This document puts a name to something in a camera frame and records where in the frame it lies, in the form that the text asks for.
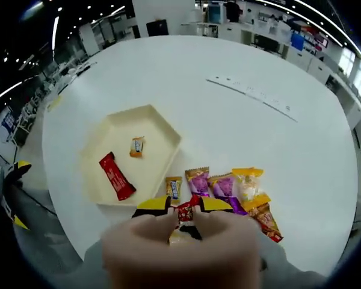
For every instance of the black floor cabinet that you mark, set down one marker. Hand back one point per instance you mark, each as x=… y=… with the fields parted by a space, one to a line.
x=157 y=28

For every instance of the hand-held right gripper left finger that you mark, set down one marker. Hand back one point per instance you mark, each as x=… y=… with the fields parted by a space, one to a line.
x=153 y=207

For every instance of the purple food packet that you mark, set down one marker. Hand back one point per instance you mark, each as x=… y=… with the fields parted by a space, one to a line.
x=225 y=189
x=198 y=182

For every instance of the long white counter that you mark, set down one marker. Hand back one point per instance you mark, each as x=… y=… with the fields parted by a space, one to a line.
x=231 y=31

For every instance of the pile of clear plastic bags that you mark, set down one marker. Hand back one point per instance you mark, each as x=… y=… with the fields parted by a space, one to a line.
x=78 y=69

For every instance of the red white wall banner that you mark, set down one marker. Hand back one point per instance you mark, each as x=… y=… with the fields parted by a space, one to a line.
x=317 y=40

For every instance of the white table outlet strip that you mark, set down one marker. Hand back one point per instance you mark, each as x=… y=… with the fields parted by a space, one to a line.
x=252 y=95

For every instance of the row of white desk chairs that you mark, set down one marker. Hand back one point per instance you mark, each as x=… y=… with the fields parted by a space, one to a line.
x=24 y=117

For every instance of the cream hexagonal container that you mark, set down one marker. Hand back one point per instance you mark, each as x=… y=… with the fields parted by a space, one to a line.
x=117 y=132

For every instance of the blue wall poster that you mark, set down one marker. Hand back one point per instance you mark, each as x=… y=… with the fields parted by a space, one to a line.
x=9 y=122

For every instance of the small red food candy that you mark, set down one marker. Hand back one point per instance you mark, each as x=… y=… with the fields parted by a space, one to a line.
x=185 y=212

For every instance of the yellow sheet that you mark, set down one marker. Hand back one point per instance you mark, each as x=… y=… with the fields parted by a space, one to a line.
x=54 y=103

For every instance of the blue storage box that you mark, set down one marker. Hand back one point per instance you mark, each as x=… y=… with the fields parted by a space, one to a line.
x=297 y=40

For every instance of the yellow food packet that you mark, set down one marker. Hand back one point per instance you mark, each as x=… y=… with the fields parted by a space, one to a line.
x=177 y=238
x=249 y=188

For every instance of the red food bar packet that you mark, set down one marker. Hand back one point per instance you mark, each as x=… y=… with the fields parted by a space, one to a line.
x=117 y=177

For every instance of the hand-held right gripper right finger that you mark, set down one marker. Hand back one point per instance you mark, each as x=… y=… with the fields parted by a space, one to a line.
x=216 y=205

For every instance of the orange-brown food packet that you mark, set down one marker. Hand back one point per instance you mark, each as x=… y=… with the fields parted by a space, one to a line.
x=266 y=222

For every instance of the light blue display stand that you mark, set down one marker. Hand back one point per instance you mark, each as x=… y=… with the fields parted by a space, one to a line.
x=215 y=14

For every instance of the small gold food candy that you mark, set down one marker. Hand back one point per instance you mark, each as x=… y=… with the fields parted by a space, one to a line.
x=136 y=147
x=174 y=188

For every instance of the beige food tongs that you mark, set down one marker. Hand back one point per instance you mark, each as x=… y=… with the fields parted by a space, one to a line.
x=180 y=265

